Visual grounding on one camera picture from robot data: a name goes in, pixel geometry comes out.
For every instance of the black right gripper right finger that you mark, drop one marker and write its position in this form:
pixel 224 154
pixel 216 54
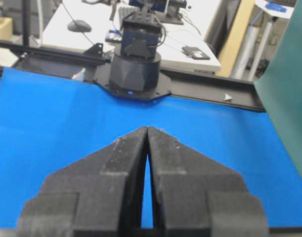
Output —
pixel 195 196

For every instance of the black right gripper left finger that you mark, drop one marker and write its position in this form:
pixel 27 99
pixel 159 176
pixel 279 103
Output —
pixel 100 195

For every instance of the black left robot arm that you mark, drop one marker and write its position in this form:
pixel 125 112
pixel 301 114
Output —
pixel 134 70

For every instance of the white paper scrap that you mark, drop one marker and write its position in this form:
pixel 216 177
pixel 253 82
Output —
pixel 227 97

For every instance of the black flat device on desk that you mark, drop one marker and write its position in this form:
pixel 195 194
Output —
pixel 195 53

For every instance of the green backdrop sheet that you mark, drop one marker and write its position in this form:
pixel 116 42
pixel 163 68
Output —
pixel 280 88

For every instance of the black computer mouse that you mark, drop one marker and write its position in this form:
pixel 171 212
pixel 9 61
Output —
pixel 79 26

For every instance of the white desk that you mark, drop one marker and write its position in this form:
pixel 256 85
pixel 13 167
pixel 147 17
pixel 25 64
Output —
pixel 57 35

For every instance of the black aluminium frame rail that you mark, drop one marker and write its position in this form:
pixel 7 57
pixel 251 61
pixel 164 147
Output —
pixel 206 88

